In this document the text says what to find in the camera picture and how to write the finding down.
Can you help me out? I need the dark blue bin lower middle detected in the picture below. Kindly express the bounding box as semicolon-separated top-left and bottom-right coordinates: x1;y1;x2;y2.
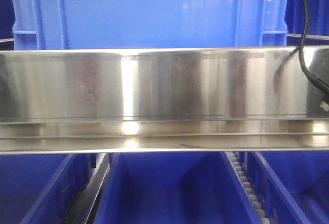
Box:
95;152;260;223

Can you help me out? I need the black cable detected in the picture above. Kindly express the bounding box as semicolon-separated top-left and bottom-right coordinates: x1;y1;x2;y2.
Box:
298;0;329;111

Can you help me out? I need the dark blue bin lower right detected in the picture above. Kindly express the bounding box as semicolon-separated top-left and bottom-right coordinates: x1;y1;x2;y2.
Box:
239;151;328;223

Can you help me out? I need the dark blue bin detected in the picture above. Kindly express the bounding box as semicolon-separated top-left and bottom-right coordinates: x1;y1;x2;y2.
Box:
285;0;328;36
0;0;15;39
1;154;97;223
95;152;260;223
239;151;328;223

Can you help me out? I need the stainless steel shelf rail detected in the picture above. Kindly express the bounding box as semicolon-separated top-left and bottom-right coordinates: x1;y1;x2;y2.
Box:
1;46;328;154

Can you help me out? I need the dark blue bin upper right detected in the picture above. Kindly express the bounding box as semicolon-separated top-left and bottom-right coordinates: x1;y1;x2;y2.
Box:
285;0;328;36

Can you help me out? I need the dark blue bin upper left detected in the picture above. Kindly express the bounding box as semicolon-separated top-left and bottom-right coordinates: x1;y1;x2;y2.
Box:
0;0;15;39

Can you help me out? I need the dark blue bin lower left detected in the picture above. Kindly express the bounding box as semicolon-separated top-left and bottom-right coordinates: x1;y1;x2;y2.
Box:
1;154;97;223

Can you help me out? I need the steel divider rail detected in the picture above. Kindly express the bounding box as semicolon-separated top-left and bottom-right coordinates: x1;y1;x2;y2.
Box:
63;153;109;223

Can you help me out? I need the light blue plastic bin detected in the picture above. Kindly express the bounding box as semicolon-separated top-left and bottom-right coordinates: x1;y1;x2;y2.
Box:
12;0;287;50

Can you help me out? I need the white roller track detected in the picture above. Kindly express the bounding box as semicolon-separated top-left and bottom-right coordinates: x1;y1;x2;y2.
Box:
225;151;270;223

